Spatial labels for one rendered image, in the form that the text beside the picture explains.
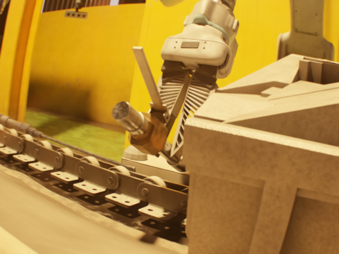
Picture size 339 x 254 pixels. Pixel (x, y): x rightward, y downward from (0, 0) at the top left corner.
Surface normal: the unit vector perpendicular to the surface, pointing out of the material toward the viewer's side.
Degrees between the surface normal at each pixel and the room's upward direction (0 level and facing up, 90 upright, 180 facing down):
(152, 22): 90
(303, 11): 121
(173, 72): 66
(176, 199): 90
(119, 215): 0
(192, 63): 155
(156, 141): 90
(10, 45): 90
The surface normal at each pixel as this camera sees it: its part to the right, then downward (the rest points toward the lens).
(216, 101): -0.11, -0.84
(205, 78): -0.38, -0.37
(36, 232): 0.14, -0.98
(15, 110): 0.87, 0.18
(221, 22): 0.43, -0.09
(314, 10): -0.44, 0.56
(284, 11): -0.48, 0.05
